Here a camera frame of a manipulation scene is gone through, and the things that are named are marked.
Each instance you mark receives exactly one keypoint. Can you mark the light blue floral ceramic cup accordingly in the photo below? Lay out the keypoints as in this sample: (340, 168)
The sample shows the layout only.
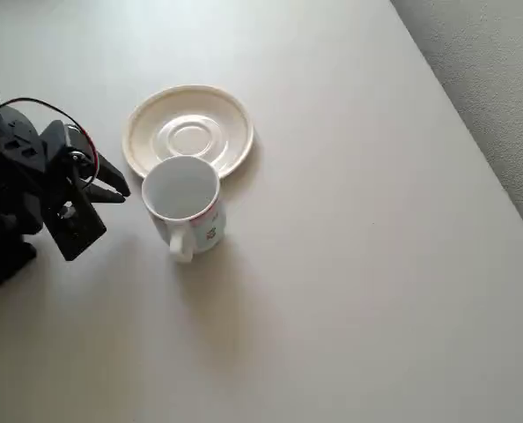
(180, 187)

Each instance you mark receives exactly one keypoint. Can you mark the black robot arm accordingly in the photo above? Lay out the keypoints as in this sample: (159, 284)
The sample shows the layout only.
(6, 185)

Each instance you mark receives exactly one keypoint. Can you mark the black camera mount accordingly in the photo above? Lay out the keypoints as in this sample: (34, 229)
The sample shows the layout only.
(78, 229)

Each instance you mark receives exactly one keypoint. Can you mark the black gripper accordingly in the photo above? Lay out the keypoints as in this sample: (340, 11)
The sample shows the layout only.
(104, 172)

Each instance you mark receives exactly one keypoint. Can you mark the white plate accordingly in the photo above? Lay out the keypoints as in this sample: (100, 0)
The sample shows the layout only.
(186, 112)

